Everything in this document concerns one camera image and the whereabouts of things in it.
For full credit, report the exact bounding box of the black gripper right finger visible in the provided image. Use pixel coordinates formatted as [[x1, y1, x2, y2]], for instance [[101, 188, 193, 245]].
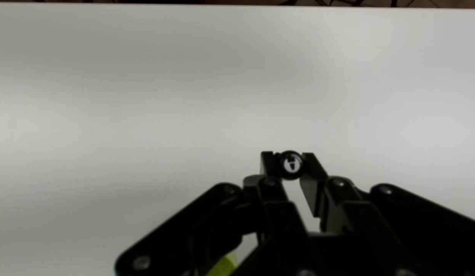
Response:
[[297, 150, 475, 276]]

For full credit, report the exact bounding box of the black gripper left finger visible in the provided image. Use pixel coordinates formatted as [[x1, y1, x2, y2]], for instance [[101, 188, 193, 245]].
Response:
[[113, 148, 320, 276]]

